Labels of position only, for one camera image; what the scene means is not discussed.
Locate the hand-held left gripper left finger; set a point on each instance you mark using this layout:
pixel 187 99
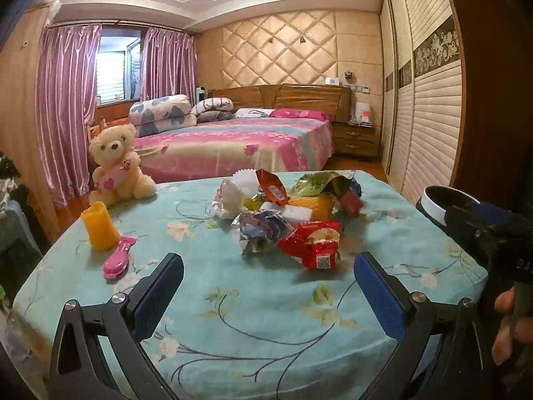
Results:
pixel 158 296

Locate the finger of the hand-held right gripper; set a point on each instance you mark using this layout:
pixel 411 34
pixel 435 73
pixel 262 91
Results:
pixel 466 218

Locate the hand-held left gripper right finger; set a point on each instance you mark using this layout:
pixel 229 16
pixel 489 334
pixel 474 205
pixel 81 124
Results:
pixel 379 296

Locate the white round waste bin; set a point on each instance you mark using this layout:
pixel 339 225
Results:
pixel 429 204

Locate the small red box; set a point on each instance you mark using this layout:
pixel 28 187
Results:
pixel 349 204

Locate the yellow foam fruit net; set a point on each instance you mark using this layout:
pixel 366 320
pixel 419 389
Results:
pixel 320 208

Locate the blue clear plastic bag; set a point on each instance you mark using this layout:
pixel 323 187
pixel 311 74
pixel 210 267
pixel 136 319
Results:
pixel 260 229

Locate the white foam fruit net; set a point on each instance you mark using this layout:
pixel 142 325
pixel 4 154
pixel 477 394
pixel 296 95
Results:
pixel 233 193

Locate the orange-red snack packet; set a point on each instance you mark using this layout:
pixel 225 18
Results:
pixel 270 187

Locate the person's right hand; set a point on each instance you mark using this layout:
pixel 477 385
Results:
pixel 506 341

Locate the pink hairbrush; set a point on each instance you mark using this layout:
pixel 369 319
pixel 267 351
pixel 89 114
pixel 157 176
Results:
pixel 114 264

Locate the large red snack packet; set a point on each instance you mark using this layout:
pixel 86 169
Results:
pixel 312 246

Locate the orange plastic cup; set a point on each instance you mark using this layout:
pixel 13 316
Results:
pixel 100 229

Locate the blue floral tablecloth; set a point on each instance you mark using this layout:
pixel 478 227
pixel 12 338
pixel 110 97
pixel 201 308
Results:
pixel 250 321

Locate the sliding door wardrobe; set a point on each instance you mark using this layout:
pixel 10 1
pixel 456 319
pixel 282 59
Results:
pixel 429 104

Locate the yellow-green wrapper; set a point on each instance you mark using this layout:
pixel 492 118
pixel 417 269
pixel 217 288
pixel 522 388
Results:
pixel 250 203

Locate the green snack packet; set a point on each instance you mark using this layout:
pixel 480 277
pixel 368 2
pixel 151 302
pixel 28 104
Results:
pixel 310 183

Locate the wooden nightstand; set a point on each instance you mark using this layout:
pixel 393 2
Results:
pixel 356 141

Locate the cream teddy bear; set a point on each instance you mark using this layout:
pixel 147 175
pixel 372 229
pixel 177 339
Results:
pixel 116 166

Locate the white box with orange label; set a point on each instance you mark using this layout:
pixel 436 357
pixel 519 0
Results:
pixel 363 112

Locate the bed with pink floral sheet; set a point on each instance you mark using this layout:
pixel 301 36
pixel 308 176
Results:
pixel 233 146

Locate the wooden chair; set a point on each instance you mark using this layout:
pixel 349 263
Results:
pixel 102 125

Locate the small white device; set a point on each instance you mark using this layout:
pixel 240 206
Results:
pixel 332 80

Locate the pink pillow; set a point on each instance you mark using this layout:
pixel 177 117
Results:
pixel 297 113

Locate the white pillow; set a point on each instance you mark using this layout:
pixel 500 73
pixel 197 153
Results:
pixel 250 112

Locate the pink curtain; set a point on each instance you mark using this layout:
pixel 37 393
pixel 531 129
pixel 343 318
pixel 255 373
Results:
pixel 66 112
pixel 166 66

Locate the white air purifier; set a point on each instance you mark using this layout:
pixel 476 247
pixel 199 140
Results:
pixel 200 95

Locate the wooden headboard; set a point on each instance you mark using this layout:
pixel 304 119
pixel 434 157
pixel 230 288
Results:
pixel 291 98

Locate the window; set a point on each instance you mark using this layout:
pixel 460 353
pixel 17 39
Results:
pixel 118 71

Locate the wooden cabinet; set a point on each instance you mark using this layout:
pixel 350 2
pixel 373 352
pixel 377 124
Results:
pixel 21 112

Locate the wall switch panel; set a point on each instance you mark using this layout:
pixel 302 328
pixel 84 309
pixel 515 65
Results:
pixel 360 88

